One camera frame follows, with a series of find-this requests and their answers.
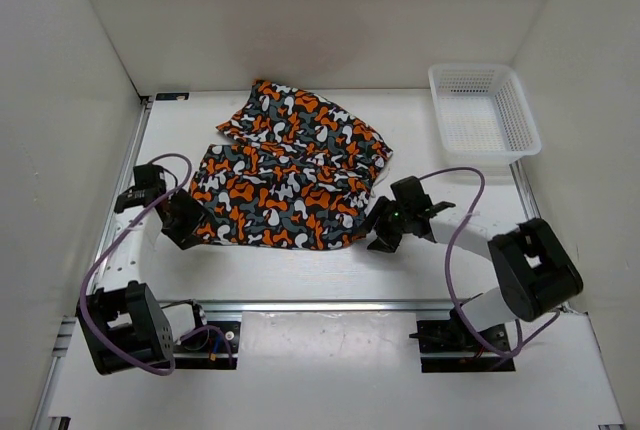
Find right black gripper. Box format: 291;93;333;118
353;195;411;253

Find orange camouflage patterned shorts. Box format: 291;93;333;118
190;80;393;251

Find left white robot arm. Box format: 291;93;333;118
77;159;210;376

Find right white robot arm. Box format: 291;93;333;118
358;176;584;350

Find small blue label sticker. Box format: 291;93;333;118
155;92;190;101

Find white plastic mesh basket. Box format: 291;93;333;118
428;63;542;170

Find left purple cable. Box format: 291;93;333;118
80;152;236;377

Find purple cable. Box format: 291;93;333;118
418;166;562;369
80;152;236;377

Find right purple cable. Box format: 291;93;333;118
418;166;562;369

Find aluminium front rail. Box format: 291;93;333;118
159;299;466;315

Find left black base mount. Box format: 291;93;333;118
160;300;242;371

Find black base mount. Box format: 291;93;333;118
160;300;242;371
409;305;516;374

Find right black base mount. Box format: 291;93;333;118
409;305;516;374

